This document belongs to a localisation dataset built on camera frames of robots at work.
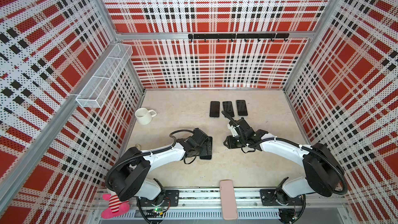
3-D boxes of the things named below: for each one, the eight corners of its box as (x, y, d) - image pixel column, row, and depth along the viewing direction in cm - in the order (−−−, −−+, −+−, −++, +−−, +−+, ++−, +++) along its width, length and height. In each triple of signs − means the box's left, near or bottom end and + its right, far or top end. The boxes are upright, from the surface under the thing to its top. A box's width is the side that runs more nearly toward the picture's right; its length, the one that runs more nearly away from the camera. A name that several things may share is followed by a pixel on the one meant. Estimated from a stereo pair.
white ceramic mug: (136, 122, 105) (131, 115, 98) (146, 111, 111) (142, 104, 104) (146, 127, 102) (142, 120, 96) (156, 116, 108) (153, 108, 102)
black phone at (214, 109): (209, 116, 107) (209, 115, 105) (209, 103, 115) (209, 101, 113) (220, 116, 107) (220, 115, 105) (219, 103, 115) (219, 101, 113)
